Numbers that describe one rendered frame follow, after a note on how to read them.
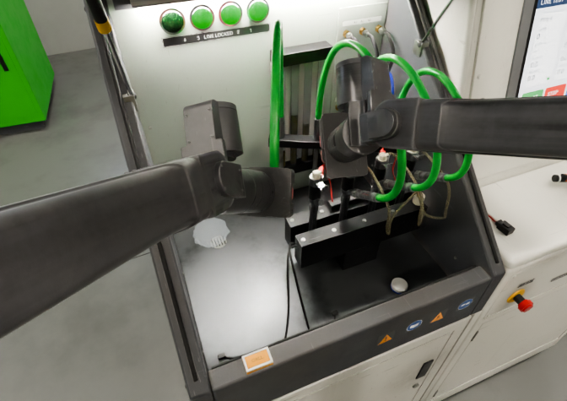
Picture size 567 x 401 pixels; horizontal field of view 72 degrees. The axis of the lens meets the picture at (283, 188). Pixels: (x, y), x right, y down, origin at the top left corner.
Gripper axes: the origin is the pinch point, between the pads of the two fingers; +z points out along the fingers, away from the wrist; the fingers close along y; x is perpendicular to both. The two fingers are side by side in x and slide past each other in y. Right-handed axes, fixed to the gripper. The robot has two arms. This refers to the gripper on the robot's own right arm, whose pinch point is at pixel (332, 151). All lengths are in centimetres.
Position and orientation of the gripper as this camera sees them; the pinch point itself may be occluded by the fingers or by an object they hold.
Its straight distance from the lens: 71.3
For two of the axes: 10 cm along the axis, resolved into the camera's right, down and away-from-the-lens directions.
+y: -0.9, -10.0, 0.3
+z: -0.8, 0.4, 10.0
